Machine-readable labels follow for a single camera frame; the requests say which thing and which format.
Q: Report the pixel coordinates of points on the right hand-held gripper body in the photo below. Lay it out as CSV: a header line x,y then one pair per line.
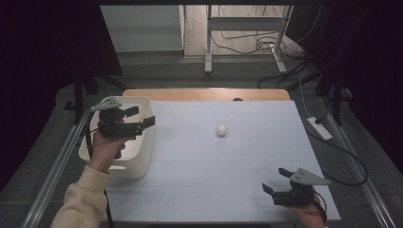
x,y
297,196

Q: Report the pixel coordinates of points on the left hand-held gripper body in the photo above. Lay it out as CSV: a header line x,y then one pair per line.
x,y
117,128

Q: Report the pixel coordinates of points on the white plastic bin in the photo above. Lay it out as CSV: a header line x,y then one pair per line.
x,y
139,155

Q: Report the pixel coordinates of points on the white egg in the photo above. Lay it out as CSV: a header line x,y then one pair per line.
x,y
222,130

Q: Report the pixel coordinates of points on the person's right hand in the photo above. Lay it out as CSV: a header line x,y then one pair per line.
x,y
309,215

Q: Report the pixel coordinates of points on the person's left hand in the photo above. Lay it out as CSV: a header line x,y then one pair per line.
x,y
104,152

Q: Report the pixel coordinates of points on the black metal stand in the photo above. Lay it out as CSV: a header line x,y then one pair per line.
x,y
78,95
336,95

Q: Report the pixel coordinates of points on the white power strip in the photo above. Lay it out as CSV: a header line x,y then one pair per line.
x,y
320,129

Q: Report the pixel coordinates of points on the wooden table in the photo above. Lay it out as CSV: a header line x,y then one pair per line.
x,y
206,94

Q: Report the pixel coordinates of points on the white cabinet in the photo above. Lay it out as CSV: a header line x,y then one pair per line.
x,y
142,28

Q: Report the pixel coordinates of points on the dark curtain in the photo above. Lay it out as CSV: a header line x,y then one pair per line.
x,y
38,63
377,79

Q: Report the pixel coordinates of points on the aluminium floor rail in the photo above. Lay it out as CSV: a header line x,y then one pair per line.
x,y
361,177
53,177

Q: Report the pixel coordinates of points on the white metal desk frame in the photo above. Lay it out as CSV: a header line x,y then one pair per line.
x,y
244,23

